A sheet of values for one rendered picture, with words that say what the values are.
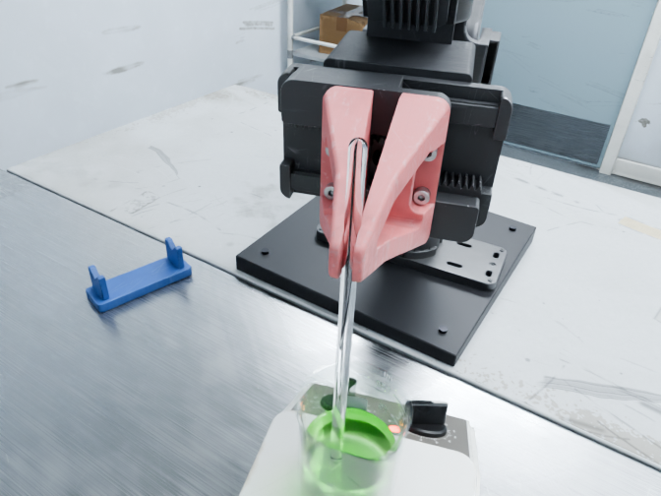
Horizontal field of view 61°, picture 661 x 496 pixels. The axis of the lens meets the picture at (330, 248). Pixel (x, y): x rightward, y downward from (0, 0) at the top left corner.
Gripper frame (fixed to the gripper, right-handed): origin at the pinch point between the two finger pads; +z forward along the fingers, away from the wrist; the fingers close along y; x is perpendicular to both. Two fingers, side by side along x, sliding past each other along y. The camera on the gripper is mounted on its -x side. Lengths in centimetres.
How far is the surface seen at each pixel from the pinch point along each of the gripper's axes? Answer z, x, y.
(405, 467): -2.9, 16.2, 3.4
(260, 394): -12.5, 25.3, -8.7
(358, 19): -229, 49, -41
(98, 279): -18.7, 22.1, -26.4
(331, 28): -227, 53, -52
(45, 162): -44, 26, -51
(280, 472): -0.8, 16.1, -3.1
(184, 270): -25.2, 24.8, -21.3
